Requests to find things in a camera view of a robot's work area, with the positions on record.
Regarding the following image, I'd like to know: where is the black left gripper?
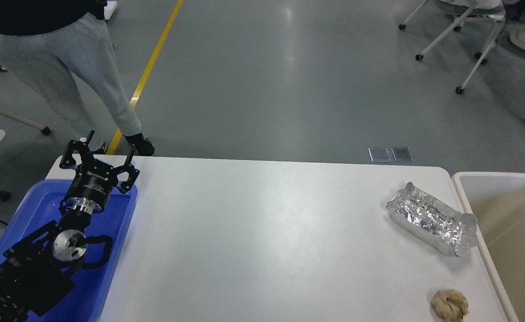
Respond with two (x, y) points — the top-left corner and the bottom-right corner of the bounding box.
(59, 130), (140, 214)

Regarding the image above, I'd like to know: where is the silver floor plate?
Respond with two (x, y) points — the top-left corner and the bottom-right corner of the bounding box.
(391, 147), (414, 163)
(368, 147), (391, 163)

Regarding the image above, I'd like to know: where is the crumpled brown paper ball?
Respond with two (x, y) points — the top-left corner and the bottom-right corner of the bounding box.
(431, 290), (469, 322)

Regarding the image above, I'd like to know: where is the person in grey trousers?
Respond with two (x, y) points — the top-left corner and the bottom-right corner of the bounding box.
(0, 0), (155, 156)

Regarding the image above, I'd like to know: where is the silver floor plate right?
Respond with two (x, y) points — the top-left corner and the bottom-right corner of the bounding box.
(391, 147), (414, 163)

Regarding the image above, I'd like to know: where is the white rolling chair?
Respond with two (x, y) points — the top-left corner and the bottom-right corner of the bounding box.
(398, 0), (525, 125)

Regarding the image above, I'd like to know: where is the beige plastic bin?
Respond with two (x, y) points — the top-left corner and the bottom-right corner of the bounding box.
(452, 172), (525, 322)

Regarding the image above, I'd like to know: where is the crumpled aluminium foil container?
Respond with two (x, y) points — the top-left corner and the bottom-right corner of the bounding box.
(386, 182), (478, 257)

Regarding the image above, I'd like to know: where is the silver floor plate left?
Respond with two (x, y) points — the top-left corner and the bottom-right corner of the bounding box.
(368, 147), (391, 163)

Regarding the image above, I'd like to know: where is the blue plastic tray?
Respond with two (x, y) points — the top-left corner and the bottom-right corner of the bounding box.
(0, 179), (138, 322)

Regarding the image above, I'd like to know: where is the white table leg with caster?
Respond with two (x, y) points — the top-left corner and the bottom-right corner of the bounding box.
(0, 60), (51, 136)

